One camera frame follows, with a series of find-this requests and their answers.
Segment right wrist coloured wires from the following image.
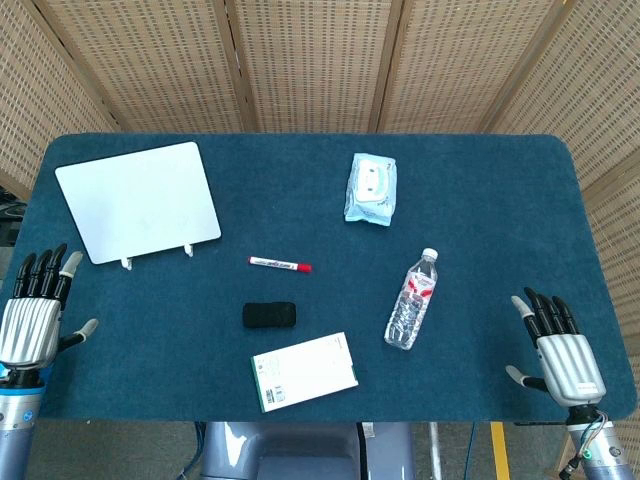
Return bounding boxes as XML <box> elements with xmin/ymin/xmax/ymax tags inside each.
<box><xmin>562</xmin><ymin>407</ymin><xmax>611</xmax><ymax>476</ymax></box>

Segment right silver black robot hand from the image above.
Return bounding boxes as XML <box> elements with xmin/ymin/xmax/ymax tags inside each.
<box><xmin>504</xmin><ymin>286</ymin><xmax>607</xmax><ymax>409</ymax></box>

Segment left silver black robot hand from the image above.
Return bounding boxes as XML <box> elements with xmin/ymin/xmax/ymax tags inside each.
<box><xmin>0</xmin><ymin>243</ymin><xmax>100</xmax><ymax>372</ymax></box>

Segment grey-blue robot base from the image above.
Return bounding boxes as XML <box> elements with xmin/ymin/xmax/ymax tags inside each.
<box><xmin>199</xmin><ymin>421</ymin><xmax>416</xmax><ymax>480</ymax></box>

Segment blue cable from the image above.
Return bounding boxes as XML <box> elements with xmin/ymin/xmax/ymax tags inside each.
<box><xmin>462</xmin><ymin>422</ymin><xmax>477</xmax><ymax>480</ymax></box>
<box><xmin>180</xmin><ymin>422</ymin><xmax>207</xmax><ymax>480</ymax></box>

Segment red white marker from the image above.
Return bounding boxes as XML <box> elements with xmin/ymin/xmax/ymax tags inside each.
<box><xmin>247</xmin><ymin>255</ymin><xmax>313</xmax><ymax>274</ymax></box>

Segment white board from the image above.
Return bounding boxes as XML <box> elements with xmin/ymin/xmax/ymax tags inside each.
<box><xmin>54</xmin><ymin>141</ymin><xmax>223</xmax><ymax>266</ymax></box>

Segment blue felt table mat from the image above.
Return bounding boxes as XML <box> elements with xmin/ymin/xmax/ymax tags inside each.
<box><xmin>0</xmin><ymin>132</ymin><xmax>632</xmax><ymax>424</ymax></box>

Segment woven bamboo folding screen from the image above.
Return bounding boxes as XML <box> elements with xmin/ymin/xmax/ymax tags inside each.
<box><xmin>0</xmin><ymin>0</ymin><xmax>640</xmax><ymax>480</ymax></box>

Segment black eraser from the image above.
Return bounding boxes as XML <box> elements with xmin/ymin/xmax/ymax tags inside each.
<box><xmin>242</xmin><ymin>300</ymin><xmax>297</xmax><ymax>331</ymax></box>

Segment dark background equipment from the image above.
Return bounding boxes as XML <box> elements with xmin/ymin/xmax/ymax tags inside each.
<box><xmin>0</xmin><ymin>187</ymin><xmax>27</xmax><ymax>246</ymax></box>

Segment white green-edged cardboard box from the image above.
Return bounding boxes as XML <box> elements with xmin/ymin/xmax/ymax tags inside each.
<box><xmin>250</xmin><ymin>331</ymin><xmax>360</xmax><ymax>414</ymax></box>

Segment clear plastic water bottle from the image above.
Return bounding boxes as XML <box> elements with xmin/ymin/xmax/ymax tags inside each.
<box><xmin>383</xmin><ymin>247</ymin><xmax>440</xmax><ymax>352</ymax></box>

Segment light blue wet wipes pack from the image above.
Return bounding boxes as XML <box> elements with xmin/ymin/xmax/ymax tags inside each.
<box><xmin>343</xmin><ymin>152</ymin><xmax>398</xmax><ymax>229</ymax></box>

